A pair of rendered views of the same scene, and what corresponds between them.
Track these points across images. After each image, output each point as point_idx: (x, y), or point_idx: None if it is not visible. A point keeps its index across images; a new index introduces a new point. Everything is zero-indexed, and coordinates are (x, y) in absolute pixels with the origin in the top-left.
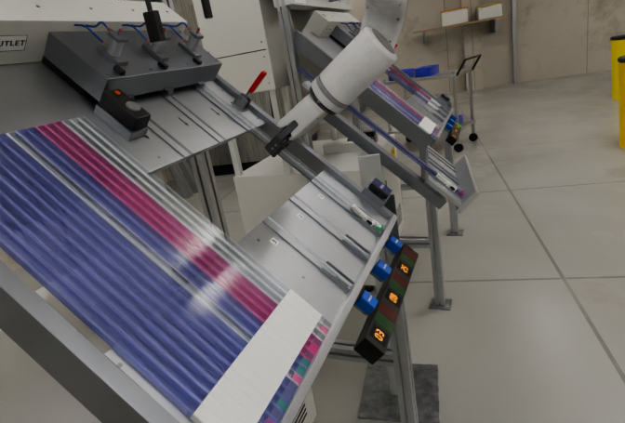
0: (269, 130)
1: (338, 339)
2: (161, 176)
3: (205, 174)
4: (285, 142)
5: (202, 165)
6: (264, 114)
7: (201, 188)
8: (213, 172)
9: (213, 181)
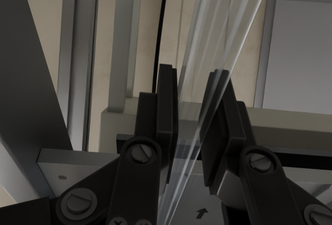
0: (35, 131)
1: None
2: (116, 32)
3: (92, 13)
4: (288, 191)
5: (91, 32)
6: (30, 191)
7: None
8: (64, 6)
9: None
